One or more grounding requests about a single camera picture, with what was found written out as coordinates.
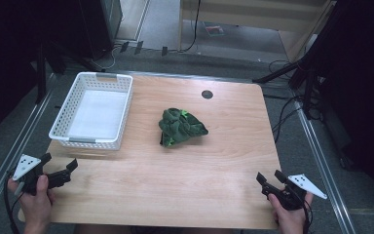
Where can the white perforated plastic basket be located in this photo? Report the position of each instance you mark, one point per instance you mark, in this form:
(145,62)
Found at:
(92,112)

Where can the black cabinet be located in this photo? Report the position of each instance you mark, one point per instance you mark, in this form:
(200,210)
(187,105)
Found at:
(100,22)

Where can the dark round table grommet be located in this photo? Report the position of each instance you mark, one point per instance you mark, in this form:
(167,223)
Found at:
(207,94)

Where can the person's right hand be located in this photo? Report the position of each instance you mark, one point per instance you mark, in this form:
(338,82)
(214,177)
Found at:
(289,217)

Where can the green cloth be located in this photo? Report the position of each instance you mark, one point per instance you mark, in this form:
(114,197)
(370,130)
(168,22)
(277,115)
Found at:
(180,126)

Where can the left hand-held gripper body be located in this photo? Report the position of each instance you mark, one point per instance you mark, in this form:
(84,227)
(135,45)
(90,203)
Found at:
(26,165)

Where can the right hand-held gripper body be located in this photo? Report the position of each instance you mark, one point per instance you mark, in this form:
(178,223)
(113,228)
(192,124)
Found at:
(297,191)

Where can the black tripod stand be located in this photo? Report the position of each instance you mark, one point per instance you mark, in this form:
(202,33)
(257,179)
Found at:
(302,68)

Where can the light wooden shelf unit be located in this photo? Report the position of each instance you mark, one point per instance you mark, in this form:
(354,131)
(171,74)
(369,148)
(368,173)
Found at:
(256,16)

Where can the person's left hand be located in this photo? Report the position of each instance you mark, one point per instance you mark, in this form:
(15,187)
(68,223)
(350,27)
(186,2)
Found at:
(36,204)

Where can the metal floor rail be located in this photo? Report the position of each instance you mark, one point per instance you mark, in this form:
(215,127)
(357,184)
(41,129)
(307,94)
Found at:
(324,169)
(11,156)
(181,76)

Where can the red and green book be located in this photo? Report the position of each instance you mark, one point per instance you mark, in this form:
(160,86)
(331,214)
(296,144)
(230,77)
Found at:
(214,30)

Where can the black metal stand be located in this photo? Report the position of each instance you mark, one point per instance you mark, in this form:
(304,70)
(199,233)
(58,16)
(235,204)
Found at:
(50,65)

